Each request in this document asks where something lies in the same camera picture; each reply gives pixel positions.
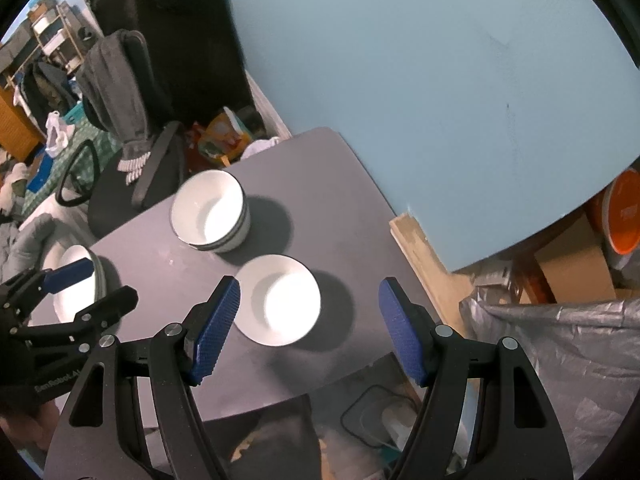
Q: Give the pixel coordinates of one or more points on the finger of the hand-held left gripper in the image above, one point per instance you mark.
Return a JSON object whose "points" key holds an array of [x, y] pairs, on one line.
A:
{"points": [[110, 305], [67, 272]]}

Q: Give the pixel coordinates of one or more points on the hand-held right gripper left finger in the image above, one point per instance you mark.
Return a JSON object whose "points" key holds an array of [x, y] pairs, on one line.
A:
{"points": [[217, 330]]}

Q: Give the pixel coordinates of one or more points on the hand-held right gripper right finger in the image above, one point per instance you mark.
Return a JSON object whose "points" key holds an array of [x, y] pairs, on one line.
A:
{"points": [[400, 330]]}

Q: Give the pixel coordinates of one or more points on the large white plate black rim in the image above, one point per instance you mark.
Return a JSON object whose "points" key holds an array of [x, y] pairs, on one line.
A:
{"points": [[72, 295]]}

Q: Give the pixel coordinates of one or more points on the white bowl black rim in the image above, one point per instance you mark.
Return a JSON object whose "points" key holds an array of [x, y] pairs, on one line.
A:
{"points": [[207, 207], [239, 240], [277, 300]]}

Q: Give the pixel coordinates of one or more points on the person's left hand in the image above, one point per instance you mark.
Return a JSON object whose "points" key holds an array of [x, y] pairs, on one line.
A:
{"points": [[27, 422]]}

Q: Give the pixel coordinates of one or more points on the grey quilted comforter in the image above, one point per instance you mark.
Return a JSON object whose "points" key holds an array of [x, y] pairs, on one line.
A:
{"points": [[27, 245]]}

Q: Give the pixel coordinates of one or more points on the wooden plank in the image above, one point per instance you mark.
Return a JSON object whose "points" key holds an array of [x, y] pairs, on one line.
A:
{"points": [[425, 255]]}

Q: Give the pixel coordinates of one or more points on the black tray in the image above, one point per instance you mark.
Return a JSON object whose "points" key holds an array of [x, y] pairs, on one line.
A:
{"points": [[367, 412]]}

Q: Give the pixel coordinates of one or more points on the black office chair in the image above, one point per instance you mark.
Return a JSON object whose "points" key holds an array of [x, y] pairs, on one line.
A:
{"points": [[150, 175]]}

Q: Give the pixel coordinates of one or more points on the white plastic bag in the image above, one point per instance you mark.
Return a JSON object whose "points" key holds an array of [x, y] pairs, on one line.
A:
{"points": [[59, 132]]}

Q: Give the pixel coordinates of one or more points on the grey plastic sheet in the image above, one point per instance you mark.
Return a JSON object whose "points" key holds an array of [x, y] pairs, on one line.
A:
{"points": [[550, 370]]}

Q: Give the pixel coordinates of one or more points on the brown wicker cabinet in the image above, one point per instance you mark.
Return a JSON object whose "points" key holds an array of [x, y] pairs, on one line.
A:
{"points": [[17, 125]]}

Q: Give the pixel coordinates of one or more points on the teal basket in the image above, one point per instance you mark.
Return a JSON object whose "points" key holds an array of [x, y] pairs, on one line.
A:
{"points": [[70, 116]]}

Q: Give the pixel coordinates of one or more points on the cardboard box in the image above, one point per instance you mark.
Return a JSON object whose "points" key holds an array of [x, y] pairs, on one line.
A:
{"points": [[575, 267]]}

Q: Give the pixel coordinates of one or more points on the dark jacket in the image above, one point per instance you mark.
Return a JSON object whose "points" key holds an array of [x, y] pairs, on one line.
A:
{"points": [[47, 87]]}

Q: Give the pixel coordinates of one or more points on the grey garment striped cuffs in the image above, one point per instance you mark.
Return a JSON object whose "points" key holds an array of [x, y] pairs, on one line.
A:
{"points": [[115, 90]]}

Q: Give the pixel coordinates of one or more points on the orange snack bag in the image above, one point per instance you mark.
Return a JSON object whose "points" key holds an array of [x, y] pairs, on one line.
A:
{"points": [[225, 135]]}

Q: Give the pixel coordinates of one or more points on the wooden shelf rack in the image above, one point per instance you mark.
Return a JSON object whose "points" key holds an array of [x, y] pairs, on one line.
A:
{"points": [[55, 27]]}

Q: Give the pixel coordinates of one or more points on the orange bucket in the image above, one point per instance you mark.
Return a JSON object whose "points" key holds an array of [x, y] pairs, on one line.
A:
{"points": [[620, 210]]}

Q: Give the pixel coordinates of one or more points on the black hanging coat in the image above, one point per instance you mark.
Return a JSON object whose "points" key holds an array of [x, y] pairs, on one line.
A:
{"points": [[175, 35]]}

